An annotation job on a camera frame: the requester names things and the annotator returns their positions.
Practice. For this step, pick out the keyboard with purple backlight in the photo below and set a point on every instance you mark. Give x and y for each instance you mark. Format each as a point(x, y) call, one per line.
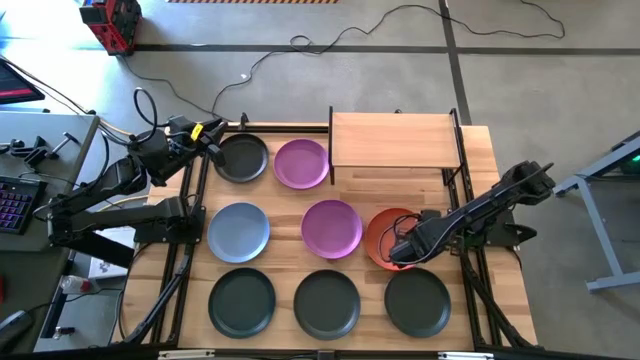
point(15, 205)

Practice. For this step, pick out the green lit device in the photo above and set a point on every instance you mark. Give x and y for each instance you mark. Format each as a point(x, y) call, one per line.
point(631, 164)

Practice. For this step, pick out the black computer mouse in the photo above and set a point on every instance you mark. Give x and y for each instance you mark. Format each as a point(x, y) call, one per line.
point(12, 327)

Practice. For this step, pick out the black plate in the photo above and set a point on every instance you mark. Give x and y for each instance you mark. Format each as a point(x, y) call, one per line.
point(245, 160)

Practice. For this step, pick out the orange plate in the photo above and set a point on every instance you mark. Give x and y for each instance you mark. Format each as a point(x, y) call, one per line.
point(371, 235)

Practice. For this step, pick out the grey desk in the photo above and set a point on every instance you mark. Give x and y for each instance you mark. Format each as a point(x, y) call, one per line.
point(30, 125)

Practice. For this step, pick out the black aluminium table frame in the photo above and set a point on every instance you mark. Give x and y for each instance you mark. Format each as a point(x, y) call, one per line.
point(290, 128)

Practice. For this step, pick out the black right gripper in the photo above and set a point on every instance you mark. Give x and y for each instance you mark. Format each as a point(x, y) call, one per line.
point(417, 240)

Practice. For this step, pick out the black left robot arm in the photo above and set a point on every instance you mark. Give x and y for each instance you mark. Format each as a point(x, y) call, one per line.
point(100, 217)

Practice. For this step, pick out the dark green plate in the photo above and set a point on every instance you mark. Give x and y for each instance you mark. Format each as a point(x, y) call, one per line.
point(417, 303)
point(326, 305)
point(242, 303)

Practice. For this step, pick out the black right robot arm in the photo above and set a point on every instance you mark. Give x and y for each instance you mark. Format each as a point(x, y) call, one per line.
point(500, 197)

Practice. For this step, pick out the grey metal table frame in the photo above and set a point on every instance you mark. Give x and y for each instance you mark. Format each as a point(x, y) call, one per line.
point(597, 220)

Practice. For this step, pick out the small black frame clamp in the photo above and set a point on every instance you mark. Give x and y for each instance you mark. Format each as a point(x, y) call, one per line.
point(244, 121)

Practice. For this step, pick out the dark computer monitor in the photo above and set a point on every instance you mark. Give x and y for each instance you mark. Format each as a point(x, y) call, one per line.
point(15, 85)

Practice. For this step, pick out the clear plastic bottle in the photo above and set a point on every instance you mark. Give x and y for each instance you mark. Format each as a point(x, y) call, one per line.
point(75, 285)

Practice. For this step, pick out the white cardboard box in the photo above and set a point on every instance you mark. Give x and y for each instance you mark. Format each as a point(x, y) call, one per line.
point(117, 236)

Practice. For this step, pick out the black desk clamp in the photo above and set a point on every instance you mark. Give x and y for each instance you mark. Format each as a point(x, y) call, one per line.
point(32, 152)

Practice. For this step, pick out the blue-grey plate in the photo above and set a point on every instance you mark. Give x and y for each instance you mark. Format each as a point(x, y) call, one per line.
point(238, 232)

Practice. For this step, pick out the wooden shelf with black frame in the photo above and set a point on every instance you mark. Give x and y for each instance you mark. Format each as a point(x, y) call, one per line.
point(395, 140)

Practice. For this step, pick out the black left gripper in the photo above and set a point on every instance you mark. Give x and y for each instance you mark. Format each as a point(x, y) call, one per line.
point(182, 142)

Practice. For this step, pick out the purple plate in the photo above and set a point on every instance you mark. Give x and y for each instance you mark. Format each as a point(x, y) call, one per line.
point(332, 229)
point(301, 164)

